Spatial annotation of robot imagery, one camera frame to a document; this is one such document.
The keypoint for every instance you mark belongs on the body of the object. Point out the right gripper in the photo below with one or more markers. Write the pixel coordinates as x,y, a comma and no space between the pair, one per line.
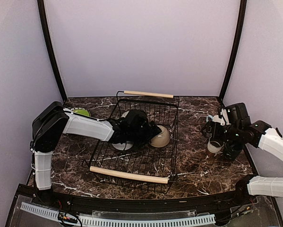
210,125

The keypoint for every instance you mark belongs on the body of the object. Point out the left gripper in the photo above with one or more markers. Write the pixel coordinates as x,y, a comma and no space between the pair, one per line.
156,131

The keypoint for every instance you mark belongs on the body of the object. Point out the beige ceramic bowl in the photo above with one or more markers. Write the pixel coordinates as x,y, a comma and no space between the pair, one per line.
162,139

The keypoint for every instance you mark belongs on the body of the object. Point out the dark green mug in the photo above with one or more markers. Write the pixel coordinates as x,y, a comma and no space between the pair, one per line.
232,150

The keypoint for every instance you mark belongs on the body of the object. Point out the white cup brown band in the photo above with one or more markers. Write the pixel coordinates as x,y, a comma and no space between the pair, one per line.
214,146

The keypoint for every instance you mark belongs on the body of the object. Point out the light blue faceted mug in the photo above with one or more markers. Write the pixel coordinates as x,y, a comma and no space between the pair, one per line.
209,118

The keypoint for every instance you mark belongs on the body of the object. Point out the striped grey white bowl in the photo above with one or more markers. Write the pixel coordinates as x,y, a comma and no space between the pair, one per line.
124,114

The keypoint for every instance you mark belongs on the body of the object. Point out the white ceramic bowl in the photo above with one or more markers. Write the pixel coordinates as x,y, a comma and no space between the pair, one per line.
123,146

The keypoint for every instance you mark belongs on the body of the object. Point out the green plate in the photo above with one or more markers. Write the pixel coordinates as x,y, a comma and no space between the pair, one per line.
81,111

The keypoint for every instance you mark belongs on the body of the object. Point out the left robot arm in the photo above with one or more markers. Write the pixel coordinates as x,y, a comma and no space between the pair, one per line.
56,120

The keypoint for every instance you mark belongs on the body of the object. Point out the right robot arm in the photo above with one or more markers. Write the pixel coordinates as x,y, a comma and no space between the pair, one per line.
260,135

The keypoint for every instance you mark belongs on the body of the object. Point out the black wire dish rack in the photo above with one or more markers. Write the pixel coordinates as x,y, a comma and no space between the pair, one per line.
143,167

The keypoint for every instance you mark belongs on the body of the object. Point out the white slotted cable duct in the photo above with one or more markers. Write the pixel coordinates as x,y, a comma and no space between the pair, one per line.
118,219

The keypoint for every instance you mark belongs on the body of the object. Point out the black front table rail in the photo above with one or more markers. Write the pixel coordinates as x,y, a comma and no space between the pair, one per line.
212,203

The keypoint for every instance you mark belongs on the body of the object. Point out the black right frame post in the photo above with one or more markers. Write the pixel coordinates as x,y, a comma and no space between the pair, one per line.
234,51

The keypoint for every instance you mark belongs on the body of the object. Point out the black frame post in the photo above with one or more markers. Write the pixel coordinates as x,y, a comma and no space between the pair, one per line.
234,51
50,50

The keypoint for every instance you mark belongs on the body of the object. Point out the black left frame post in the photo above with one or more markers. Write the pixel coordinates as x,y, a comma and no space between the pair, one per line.
50,50

